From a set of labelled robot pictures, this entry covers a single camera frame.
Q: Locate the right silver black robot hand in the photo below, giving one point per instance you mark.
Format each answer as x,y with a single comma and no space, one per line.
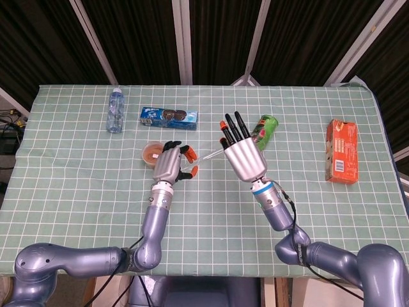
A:
247,158

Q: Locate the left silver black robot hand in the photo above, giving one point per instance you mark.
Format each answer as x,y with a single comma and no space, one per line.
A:
167,164

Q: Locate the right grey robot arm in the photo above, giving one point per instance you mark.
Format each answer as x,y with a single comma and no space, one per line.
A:
278,214

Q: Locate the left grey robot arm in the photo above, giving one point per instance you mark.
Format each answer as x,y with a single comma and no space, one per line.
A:
153,224

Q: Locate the clear jar with brown snacks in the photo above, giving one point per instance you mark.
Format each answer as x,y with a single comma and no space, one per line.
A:
150,153

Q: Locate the green chips can red lid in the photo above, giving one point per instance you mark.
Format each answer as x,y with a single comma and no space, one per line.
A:
268,128

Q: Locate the blue cookie box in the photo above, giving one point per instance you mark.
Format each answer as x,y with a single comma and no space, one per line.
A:
169,119

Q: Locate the green white checkered tablecloth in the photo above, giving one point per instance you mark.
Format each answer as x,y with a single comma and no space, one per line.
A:
204,224

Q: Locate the clear plastic water bottle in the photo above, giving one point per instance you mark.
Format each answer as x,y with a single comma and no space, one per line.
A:
115,112

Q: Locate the orange carton box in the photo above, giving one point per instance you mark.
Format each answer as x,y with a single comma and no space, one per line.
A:
342,150

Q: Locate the dark pleated curtain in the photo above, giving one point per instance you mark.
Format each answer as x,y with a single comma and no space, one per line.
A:
143,38

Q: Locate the grey robot torso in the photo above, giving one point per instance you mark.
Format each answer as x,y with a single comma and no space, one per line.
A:
198,292

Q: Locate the brown wooden table leg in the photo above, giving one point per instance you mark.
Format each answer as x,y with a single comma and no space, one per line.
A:
282,292

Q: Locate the black equipment box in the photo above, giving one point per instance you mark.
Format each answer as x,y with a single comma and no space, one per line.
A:
9,140

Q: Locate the white frame post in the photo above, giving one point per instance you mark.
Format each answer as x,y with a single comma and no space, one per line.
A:
358,41
92,41
182,41
255,41

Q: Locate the white frame rail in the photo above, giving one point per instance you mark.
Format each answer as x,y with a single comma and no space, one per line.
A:
14,103
402,155

